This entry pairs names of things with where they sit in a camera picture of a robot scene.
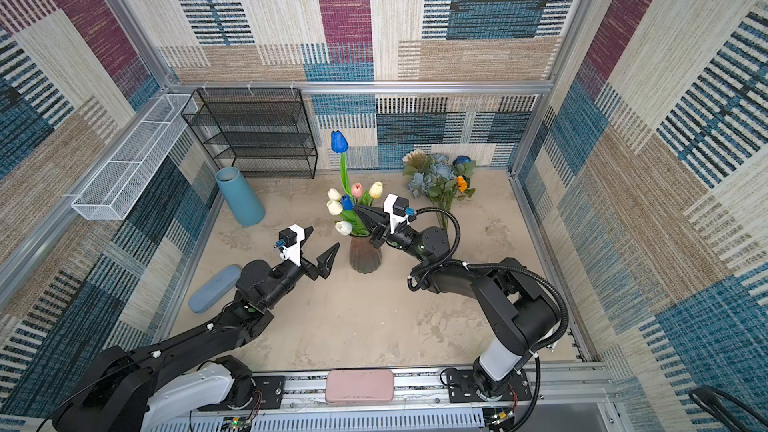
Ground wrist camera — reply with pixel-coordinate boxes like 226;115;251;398
274;224;306;267
383;194;416;234

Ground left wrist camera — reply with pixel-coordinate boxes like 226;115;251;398
274;224;306;267

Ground pink tulip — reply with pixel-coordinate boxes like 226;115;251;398
351;183;364;199

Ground black wire mesh shelf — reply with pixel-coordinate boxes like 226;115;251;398
181;88;318;179

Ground blue glasses case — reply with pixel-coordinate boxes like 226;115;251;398
187;264;241;314

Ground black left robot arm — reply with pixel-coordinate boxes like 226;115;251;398
50;225;340;431

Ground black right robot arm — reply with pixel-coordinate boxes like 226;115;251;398
354;197;569;400

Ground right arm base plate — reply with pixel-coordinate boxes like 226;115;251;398
439;367;533;403

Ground pink rectangular case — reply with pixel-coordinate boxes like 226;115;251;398
324;369;394;405

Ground blue cylindrical vase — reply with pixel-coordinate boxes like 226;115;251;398
215;167;266;226

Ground pink ribbed glass vase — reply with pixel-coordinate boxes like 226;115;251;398
349;237;382;274

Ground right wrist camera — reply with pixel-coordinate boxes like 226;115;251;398
383;194;416;234

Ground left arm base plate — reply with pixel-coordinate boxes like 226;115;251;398
198;375;286;412

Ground yellow tulip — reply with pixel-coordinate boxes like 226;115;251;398
368;181;383;205

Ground white wire mesh basket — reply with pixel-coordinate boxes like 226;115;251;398
71;94;191;221

